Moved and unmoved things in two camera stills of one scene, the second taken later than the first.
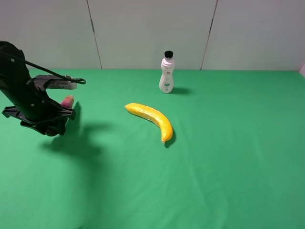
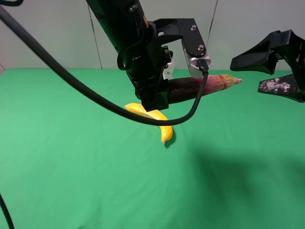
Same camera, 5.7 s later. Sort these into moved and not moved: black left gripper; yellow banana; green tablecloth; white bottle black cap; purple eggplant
Moved: purple eggplant; black left gripper
Not moved: green tablecloth; white bottle black cap; yellow banana
